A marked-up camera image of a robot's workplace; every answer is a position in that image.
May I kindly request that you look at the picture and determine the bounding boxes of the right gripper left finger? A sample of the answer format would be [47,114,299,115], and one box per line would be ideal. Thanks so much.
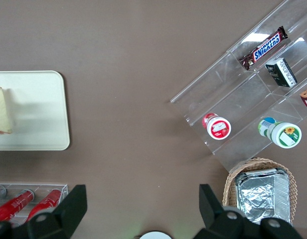
[27,184,88,239]

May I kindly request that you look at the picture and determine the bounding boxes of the clear acrylic stepped display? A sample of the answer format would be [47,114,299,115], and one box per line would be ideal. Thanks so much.
[169,0,307,172]

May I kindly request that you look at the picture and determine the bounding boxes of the small black carton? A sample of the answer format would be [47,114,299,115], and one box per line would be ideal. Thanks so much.
[265,57,298,88]

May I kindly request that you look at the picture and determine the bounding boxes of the green lidded yogurt cup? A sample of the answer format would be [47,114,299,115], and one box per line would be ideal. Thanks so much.
[258,117,303,149]

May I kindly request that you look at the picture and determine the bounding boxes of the clear acrylic bottle rack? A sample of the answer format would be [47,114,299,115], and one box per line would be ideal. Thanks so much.
[0,183,69,225]

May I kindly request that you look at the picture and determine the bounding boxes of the red lidded yogurt cup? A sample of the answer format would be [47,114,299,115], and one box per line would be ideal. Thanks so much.
[202,113,232,140]

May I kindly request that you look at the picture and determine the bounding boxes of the Snickers chocolate bar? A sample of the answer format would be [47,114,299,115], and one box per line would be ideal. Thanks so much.
[238,25,289,71]

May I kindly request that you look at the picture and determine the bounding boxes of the aluminium foil container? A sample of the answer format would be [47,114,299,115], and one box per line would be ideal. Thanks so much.
[234,168,293,226]

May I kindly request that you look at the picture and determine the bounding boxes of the triangular sandwich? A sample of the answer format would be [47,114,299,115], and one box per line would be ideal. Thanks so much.
[0,87,14,135]

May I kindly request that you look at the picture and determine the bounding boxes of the cream rectangular tray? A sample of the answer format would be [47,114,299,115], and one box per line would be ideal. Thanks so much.
[0,70,70,151]

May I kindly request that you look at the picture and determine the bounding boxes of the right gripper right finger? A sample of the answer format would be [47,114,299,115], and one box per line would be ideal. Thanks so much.
[195,183,246,239]

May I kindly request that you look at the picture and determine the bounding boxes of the tan wicker basket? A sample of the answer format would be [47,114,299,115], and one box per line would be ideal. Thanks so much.
[222,157,298,227]

